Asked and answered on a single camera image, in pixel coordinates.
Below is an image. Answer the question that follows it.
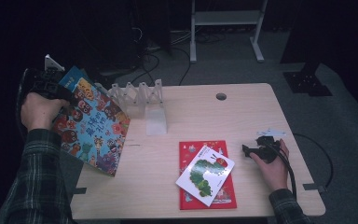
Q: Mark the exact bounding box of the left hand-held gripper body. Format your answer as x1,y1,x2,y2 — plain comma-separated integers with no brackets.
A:
21,54,69,101

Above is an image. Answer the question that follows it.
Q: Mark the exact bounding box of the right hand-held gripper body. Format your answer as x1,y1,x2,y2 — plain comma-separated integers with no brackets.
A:
255,128,287,164

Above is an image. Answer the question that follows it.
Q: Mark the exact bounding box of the white caterpillar picture book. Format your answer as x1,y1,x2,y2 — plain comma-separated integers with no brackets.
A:
175,145,236,207

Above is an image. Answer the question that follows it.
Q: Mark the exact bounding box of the red hardcover book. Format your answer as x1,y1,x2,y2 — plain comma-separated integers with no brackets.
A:
179,139,238,210

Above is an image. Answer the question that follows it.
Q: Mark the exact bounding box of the white expandable book rack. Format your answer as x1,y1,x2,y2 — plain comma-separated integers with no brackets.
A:
94,78,168,136

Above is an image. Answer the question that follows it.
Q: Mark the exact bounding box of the person's right hand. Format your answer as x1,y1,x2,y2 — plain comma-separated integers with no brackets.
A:
250,138,291,192

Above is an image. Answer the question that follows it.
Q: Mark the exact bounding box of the person's left hand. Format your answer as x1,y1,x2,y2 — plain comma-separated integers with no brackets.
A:
21,92,70,132

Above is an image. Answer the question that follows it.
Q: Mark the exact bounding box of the right hand-held gripper cable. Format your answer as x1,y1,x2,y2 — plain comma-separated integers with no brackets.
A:
268,141,298,201

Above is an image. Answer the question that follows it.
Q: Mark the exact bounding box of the black floor cable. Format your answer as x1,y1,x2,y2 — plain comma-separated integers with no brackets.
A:
130,52,161,86
293,133,336,189
171,46,192,87

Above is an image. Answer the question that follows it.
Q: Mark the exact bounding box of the black stand with base plate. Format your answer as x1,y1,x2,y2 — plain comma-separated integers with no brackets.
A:
281,0,334,97

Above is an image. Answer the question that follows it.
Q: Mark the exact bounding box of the tangle of floor cables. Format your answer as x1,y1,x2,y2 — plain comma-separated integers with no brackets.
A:
131,26,227,52

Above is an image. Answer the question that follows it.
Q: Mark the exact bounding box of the white metal desk frame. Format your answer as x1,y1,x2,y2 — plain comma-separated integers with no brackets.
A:
189,0,269,64

